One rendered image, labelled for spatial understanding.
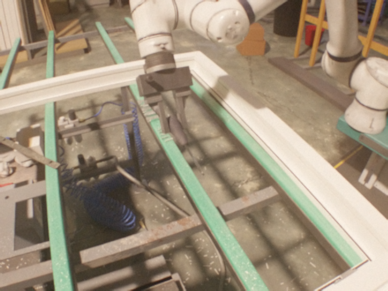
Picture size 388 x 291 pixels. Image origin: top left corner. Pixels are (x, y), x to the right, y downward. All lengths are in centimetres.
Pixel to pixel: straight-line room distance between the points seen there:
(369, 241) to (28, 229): 91
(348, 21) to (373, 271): 90
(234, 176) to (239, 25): 144
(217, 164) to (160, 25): 147
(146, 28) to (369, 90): 91
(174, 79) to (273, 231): 122
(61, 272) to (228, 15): 62
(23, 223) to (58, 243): 34
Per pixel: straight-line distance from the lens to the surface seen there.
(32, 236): 99
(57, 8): 750
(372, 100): 128
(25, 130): 140
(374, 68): 125
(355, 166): 181
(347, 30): 123
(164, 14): 72
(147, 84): 69
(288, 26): 496
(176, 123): 71
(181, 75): 71
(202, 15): 67
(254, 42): 390
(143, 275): 92
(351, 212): 67
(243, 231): 169
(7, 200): 83
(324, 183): 70
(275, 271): 159
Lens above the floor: 138
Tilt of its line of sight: 39 degrees down
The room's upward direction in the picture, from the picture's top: straight up
